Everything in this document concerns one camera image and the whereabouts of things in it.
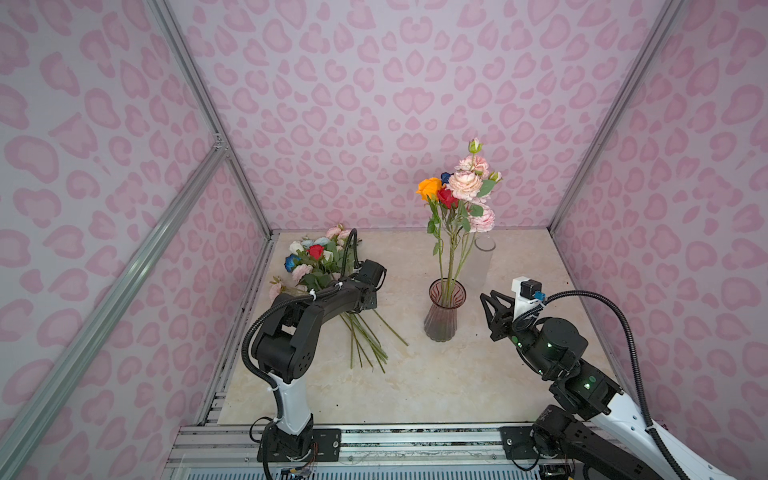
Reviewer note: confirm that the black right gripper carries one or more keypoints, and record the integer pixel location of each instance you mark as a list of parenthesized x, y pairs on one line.
[(498, 331)]

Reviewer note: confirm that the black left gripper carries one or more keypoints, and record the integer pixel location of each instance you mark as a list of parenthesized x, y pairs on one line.
[(375, 298)]

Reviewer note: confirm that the clear frosted glass vase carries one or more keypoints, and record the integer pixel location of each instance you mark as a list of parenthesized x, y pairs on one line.
[(477, 265)]

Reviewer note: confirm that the pink ribbed glass vase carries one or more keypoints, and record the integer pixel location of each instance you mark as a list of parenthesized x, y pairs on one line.
[(441, 321)]

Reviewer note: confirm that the pale pink carnation spray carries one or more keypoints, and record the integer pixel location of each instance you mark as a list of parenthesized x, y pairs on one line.
[(310, 275)]

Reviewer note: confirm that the orange artificial rose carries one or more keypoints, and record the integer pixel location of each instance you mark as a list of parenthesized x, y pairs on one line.
[(437, 226)]

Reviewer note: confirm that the small red artificial rose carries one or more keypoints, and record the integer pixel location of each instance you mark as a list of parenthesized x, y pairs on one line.
[(449, 204)]

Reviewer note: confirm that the pink rosebud spray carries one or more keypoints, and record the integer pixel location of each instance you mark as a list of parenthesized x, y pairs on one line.
[(473, 161)]

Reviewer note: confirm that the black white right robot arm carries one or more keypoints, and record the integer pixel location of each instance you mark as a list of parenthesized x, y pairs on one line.
[(593, 419)]

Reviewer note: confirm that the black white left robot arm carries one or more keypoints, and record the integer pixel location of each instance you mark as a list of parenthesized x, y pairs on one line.
[(281, 346)]

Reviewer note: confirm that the red rose in bunch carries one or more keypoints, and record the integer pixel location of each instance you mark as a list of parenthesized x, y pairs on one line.
[(316, 251)]

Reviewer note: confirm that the white artificial rose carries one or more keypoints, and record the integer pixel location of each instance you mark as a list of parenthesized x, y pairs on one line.
[(296, 247)]

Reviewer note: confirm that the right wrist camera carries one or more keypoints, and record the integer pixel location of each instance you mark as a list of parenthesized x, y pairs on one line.
[(527, 294)]

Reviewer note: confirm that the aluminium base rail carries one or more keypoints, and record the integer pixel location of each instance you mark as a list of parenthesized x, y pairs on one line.
[(372, 451)]

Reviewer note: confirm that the aluminium frame left diagonal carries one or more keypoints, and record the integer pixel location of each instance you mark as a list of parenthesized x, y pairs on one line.
[(39, 413)]

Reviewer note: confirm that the aluminium frame left post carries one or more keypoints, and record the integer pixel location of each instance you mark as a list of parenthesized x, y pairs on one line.
[(180, 50)]

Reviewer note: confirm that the aluminium frame post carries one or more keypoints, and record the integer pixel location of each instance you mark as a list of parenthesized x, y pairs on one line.
[(658, 35), (180, 50)]

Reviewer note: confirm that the aluminium frame right post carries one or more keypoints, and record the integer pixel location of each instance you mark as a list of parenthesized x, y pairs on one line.
[(658, 35)]

